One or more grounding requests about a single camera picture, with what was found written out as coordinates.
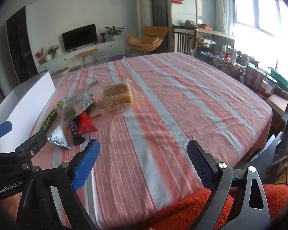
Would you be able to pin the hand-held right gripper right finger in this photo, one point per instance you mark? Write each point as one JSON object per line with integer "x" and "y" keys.
{"x": 202, "y": 165}

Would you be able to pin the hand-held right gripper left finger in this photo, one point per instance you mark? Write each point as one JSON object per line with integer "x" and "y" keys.
{"x": 86, "y": 165}

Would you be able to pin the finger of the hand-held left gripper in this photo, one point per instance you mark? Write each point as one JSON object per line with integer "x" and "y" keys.
{"x": 31, "y": 143}
{"x": 0, "y": 128}

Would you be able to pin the small dark brown packet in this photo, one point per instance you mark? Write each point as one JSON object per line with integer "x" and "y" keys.
{"x": 78, "y": 140}

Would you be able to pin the silver blue triangular packet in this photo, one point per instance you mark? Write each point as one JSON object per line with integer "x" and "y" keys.
{"x": 57, "y": 137}

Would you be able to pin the green candy packet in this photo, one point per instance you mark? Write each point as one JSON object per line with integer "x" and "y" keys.
{"x": 48, "y": 119}

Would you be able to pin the white cardboard box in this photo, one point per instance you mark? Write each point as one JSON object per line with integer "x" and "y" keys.
{"x": 26, "y": 105}

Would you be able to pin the red snack packet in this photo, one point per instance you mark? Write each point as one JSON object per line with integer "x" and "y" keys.
{"x": 85, "y": 124}

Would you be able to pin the dark snack bar packet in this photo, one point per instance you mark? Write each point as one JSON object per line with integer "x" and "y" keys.
{"x": 73, "y": 125}

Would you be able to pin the small green box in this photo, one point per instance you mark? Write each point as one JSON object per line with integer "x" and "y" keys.
{"x": 60, "y": 103}

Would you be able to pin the clear bag of toast slices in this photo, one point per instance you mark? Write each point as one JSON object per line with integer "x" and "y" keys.
{"x": 76, "y": 105}

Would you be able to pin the bread loaf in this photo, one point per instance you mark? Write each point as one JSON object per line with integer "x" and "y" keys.
{"x": 117, "y": 95}

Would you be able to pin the orange fleece garment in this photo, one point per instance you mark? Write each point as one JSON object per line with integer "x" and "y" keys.
{"x": 182, "y": 210}

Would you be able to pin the striped tablecloth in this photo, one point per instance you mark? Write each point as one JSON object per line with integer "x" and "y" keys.
{"x": 158, "y": 112}

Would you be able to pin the beige oval cat scratcher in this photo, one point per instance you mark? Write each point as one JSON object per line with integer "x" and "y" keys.
{"x": 61, "y": 71}

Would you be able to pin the red flower arrangement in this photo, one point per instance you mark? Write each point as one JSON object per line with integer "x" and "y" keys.
{"x": 39, "y": 53}

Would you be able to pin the dark glass cabinet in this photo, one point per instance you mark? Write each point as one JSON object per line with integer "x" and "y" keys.
{"x": 20, "y": 45}

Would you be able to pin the white round vase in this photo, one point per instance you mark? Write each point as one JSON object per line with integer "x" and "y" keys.
{"x": 48, "y": 58}

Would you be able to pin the leafy green table plant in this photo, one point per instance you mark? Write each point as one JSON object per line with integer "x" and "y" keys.
{"x": 54, "y": 50}

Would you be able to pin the pile of jars and packets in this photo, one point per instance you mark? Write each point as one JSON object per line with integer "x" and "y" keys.
{"x": 230, "y": 64}

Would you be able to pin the wooden bench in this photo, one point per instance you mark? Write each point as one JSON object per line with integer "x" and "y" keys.
{"x": 86, "y": 52}

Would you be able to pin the purple round mat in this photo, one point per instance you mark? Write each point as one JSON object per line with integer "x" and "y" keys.
{"x": 116, "y": 58}

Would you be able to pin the black television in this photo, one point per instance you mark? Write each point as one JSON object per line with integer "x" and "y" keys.
{"x": 79, "y": 37}

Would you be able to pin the green cloth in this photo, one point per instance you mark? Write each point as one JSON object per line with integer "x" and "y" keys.
{"x": 282, "y": 79}

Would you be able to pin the white TV cabinet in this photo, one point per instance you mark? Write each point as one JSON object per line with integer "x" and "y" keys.
{"x": 110, "y": 48}

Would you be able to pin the small potted plant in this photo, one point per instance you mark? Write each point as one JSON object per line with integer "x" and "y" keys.
{"x": 103, "y": 37}

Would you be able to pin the wooden slatted railing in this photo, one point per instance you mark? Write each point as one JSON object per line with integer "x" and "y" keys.
{"x": 183, "y": 38}

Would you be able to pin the wooden sideboard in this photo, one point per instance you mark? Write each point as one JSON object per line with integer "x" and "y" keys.
{"x": 216, "y": 33}

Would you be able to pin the large potted plant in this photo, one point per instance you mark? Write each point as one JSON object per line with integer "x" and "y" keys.
{"x": 114, "y": 32}

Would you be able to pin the orange lounge chair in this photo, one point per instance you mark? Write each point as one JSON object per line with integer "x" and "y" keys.
{"x": 148, "y": 38}

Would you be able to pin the white sheer curtain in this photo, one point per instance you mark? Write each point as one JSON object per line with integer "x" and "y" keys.
{"x": 222, "y": 4}

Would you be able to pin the window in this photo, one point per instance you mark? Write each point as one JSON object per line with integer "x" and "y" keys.
{"x": 254, "y": 12}

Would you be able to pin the white standing air conditioner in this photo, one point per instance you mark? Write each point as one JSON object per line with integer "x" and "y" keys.
{"x": 145, "y": 9}

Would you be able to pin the grey curtain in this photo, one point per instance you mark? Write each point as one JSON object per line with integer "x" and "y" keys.
{"x": 159, "y": 2}

